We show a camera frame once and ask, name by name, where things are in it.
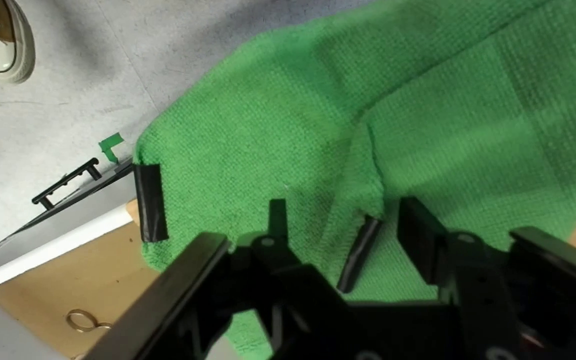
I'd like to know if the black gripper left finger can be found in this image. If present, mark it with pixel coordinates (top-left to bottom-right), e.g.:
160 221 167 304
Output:
266 198 291 248

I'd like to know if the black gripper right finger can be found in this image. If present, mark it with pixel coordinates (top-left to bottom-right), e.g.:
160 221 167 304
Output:
397 194 452 287

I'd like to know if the black tape piece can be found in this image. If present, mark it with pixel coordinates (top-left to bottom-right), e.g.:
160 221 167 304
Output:
336 215 384 297
133 162 170 245

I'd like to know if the green towel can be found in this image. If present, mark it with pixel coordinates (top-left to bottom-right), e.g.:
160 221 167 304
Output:
131 0 576 360

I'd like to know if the open wooden drawer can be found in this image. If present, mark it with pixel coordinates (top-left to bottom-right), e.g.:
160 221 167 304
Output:
0 198 164 360

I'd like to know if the white sneaker shoe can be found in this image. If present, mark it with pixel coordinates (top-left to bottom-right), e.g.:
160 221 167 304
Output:
0 0 38 84

